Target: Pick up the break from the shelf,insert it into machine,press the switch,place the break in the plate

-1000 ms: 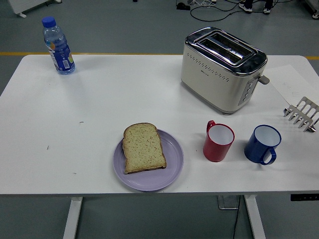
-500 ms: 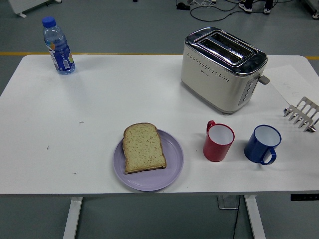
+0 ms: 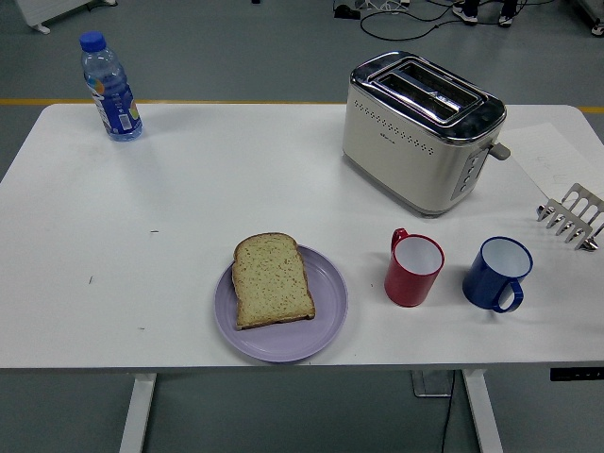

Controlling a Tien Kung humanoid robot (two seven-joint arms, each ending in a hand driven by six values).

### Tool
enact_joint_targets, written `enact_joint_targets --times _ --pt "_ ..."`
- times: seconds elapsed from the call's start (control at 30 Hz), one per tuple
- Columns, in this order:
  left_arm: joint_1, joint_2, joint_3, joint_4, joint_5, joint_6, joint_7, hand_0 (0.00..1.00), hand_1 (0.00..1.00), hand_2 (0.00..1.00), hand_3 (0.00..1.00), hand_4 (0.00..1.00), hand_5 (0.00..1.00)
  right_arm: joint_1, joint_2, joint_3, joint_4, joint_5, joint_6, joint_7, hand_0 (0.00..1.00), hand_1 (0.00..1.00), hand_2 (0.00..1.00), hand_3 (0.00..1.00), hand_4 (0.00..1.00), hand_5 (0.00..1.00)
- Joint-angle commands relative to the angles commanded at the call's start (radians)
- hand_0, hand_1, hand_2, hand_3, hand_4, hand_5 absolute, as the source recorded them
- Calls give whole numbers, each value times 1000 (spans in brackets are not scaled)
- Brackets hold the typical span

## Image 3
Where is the slice of bread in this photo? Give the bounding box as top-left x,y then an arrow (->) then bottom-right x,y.
230,231 -> 316,331

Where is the cream and chrome toaster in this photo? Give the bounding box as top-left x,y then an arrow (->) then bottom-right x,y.
342,50 -> 512,219

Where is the lilac round plate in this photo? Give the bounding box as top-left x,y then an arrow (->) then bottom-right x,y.
214,243 -> 349,364

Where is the red mug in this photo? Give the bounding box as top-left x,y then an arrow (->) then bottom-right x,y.
383,227 -> 445,309

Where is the blue mug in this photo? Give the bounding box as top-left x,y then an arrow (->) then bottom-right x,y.
461,236 -> 534,313

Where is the clear bottle with blue cap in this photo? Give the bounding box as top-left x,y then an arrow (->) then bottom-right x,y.
78,30 -> 144,143

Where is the white paper sheet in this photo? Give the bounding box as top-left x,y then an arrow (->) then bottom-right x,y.
502,122 -> 604,199

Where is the white table leg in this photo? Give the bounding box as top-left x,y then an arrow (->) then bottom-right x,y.
117,372 -> 158,453
461,369 -> 504,453

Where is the silver metal toast rack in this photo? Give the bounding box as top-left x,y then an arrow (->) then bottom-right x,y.
535,182 -> 604,251

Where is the black table control panel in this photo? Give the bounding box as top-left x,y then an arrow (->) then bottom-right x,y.
549,365 -> 604,382

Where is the white floor heater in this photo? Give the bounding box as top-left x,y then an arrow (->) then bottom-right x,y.
12,0 -> 118,34

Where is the clear bracket under table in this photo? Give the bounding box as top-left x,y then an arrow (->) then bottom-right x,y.
409,369 -> 455,398

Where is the black floor cable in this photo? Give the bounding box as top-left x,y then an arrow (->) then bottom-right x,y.
360,0 -> 473,42

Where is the white wire frame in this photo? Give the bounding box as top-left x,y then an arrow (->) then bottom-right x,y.
353,0 -> 411,13

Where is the black cable under table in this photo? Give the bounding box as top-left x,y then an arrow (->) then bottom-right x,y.
438,370 -> 457,453

